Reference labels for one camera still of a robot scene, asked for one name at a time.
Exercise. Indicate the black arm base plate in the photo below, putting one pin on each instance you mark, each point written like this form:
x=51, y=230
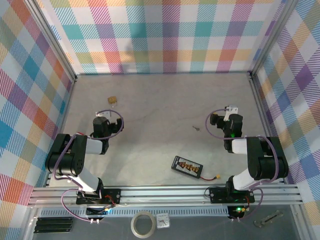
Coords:
x=217, y=195
x=113, y=195

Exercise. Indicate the black ribbed block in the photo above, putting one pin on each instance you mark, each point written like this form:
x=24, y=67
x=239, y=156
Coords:
x=52, y=225

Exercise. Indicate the aluminium mounting rail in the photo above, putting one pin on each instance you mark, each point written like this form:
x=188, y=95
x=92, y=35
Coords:
x=162, y=195

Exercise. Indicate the small white clock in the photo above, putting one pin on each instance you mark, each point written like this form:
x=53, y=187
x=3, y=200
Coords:
x=163, y=221

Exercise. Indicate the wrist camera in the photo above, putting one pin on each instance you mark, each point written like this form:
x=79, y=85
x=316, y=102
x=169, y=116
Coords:
x=232, y=109
x=103, y=113

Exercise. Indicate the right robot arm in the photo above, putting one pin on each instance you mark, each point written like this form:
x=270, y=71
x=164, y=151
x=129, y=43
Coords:
x=265, y=162

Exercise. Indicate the black charging board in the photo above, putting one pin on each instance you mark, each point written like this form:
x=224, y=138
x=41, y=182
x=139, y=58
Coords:
x=180, y=163

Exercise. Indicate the tape roll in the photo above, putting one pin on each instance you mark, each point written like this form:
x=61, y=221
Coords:
x=143, y=212

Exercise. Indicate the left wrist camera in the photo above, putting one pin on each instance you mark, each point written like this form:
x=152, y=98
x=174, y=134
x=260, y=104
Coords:
x=103, y=113

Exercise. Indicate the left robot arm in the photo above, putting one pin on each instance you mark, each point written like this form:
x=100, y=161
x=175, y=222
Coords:
x=65, y=160

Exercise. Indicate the aluminium table edge rail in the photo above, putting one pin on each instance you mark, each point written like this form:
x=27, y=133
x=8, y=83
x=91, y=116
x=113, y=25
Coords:
x=260, y=105

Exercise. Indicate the aluminium frame post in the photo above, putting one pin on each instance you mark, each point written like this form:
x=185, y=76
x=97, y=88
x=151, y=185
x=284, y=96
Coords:
x=50, y=42
x=272, y=37

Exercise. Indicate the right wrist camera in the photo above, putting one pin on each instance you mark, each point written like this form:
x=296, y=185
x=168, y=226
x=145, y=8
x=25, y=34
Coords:
x=232, y=109

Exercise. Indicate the black controller module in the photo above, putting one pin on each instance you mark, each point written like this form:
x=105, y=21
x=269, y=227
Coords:
x=236, y=211
x=96, y=212

